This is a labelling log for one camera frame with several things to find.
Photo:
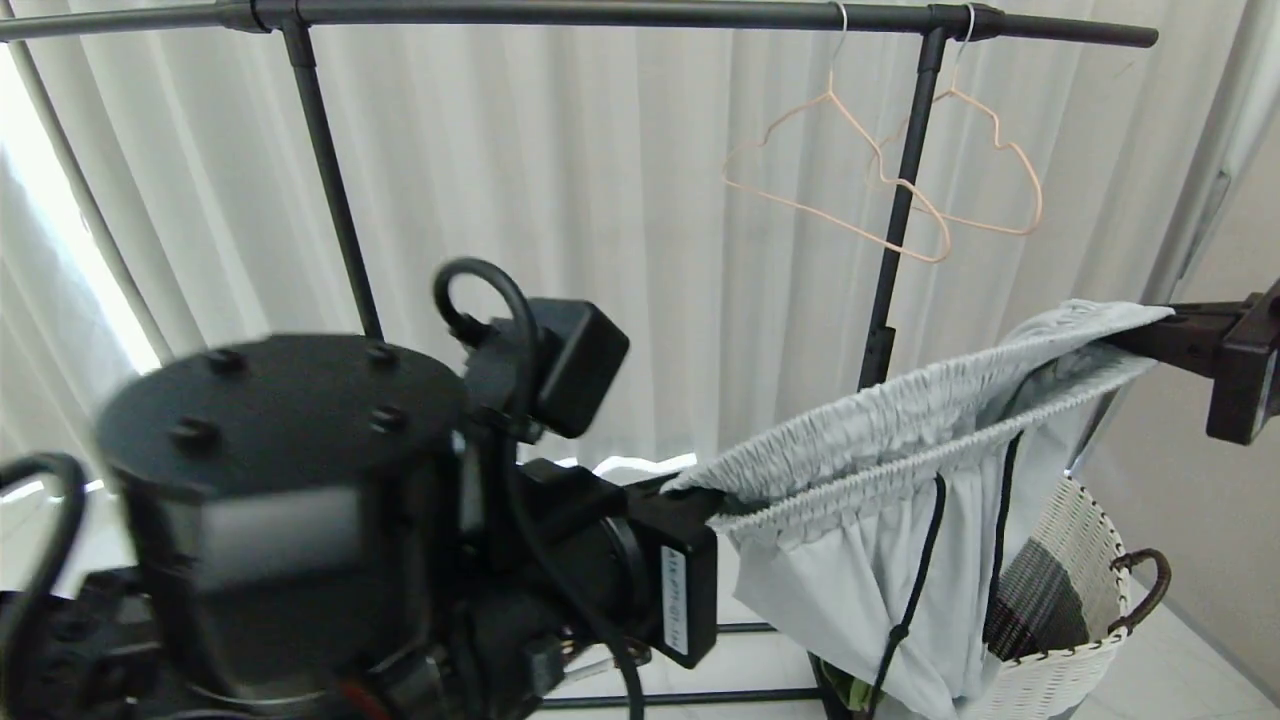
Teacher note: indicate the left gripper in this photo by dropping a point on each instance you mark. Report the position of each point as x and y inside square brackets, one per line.
[640, 580]

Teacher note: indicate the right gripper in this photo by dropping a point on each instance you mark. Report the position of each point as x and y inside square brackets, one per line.
[1245, 370]

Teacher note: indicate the pale grey shorts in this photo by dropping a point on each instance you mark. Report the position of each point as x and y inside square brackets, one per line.
[850, 580]

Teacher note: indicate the pink clothes hanger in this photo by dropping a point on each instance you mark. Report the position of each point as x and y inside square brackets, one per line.
[952, 85]
[829, 85]

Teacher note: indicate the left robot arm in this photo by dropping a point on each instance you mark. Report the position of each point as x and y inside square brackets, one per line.
[280, 450]

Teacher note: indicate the white laundry basket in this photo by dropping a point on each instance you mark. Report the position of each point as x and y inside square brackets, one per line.
[1080, 530]

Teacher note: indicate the black clothes rack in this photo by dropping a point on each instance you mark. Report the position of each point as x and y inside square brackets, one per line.
[600, 12]

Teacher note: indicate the green garment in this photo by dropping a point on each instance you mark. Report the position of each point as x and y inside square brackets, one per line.
[850, 695]

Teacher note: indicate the white curtain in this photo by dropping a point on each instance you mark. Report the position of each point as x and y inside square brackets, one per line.
[600, 200]
[40, 350]

